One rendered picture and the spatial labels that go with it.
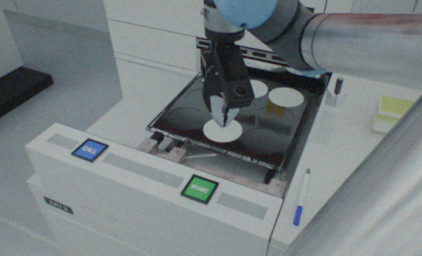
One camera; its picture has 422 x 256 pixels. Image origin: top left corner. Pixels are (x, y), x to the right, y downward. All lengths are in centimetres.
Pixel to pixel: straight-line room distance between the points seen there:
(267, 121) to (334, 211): 77
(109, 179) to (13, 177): 160
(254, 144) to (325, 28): 45
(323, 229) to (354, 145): 65
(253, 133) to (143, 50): 62
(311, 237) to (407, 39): 26
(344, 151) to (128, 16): 87
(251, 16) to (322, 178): 37
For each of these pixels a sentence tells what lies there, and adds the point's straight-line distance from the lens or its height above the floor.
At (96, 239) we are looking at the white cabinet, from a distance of 96.
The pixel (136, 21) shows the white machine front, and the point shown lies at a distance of 130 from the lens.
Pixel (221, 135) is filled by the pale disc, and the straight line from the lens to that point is 87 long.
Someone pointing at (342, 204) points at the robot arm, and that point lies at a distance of 16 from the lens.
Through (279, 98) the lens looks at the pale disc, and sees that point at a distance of 102.
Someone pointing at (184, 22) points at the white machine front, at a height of 102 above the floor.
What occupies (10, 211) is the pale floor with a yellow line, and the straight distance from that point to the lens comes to 211.
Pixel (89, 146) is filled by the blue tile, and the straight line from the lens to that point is 78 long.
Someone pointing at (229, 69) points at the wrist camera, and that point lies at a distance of 60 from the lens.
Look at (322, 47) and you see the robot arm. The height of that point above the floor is 127.
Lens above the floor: 146
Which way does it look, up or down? 40 degrees down
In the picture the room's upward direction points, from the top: straight up
